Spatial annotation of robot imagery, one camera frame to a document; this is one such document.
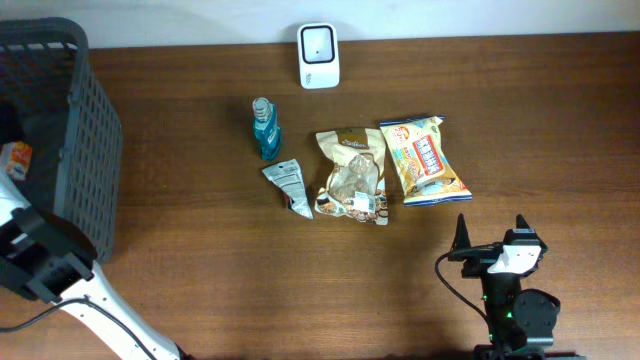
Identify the orange white small box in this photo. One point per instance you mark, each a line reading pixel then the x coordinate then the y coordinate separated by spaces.
pixel 16 159

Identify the silver triangular snack packet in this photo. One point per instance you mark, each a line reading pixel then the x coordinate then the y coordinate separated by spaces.
pixel 287 176

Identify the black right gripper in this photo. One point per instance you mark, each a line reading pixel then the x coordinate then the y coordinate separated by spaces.
pixel 479 259

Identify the white barcode scanner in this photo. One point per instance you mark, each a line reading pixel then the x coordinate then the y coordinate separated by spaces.
pixel 318 54

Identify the yellow snack bag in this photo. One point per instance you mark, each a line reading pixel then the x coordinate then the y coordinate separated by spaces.
pixel 426 176

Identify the grey plastic lattice basket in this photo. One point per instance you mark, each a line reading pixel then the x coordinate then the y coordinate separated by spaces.
pixel 68 120

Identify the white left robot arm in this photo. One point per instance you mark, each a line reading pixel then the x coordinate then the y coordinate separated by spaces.
pixel 97 305

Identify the teal mouthwash bottle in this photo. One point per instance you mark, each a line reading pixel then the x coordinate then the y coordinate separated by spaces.
pixel 266 128

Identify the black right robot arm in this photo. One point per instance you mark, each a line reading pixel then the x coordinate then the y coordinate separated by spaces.
pixel 520 322

